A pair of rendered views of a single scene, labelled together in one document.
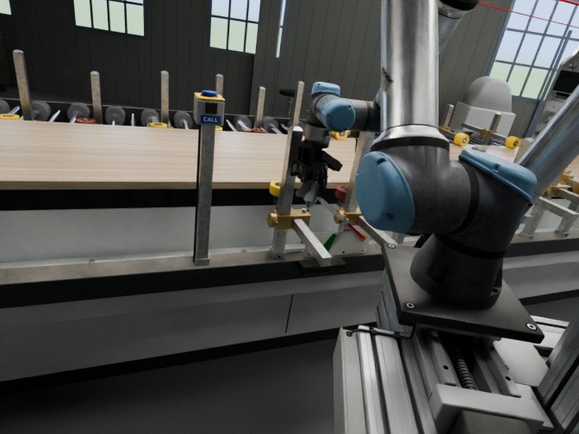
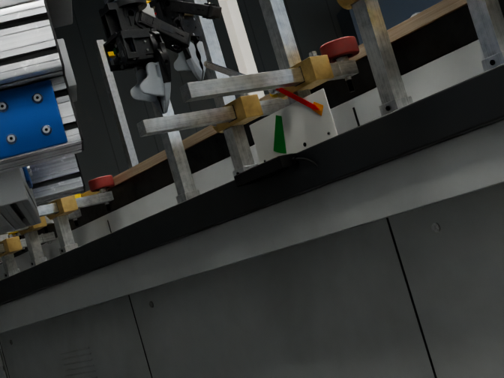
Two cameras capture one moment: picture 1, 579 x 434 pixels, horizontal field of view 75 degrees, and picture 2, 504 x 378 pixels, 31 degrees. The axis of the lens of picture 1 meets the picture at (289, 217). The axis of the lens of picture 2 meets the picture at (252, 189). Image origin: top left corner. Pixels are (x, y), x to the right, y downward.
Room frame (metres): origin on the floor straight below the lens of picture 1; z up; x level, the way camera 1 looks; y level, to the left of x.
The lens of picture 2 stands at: (0.65, -2.02, 0.51)
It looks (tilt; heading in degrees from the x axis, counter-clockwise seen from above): 4 degrees up; 77
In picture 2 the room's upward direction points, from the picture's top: 16 degrees counter-clockwise
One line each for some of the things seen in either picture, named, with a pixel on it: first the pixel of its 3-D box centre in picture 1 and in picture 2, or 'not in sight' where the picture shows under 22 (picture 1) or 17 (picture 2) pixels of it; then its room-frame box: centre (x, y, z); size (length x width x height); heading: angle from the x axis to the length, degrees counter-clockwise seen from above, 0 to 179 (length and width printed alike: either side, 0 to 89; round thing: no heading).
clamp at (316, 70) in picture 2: (352, 215); (302, 77); (1.24, -0.23, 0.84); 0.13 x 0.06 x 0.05; 114
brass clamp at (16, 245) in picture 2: not in sight; (7, 247); (0.51, 1.37, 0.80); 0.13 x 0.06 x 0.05; 114
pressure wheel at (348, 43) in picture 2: (344, 201); (344, 65); (1.34, -0.20, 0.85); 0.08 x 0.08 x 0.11
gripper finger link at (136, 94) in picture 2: not in sight; (145, 93); (0.89, -0.38, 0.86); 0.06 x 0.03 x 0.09; 24
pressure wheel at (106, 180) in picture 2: not in sight; (104, 193); (0.87, 0.96, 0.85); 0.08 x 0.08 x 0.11
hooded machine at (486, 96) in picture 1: (480, 125); not in sight; (5.58, -2.48, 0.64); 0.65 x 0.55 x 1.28; 89
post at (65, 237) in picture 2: not in sight; (55, 198); (0.71, 0.93, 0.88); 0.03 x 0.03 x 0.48; 24
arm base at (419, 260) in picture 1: (461, 257); not in sight; (0.58, -0.31, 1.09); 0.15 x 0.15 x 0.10
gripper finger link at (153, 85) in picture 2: not in sight; (154, 87); (0.90, -0.41, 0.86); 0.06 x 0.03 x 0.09; 24
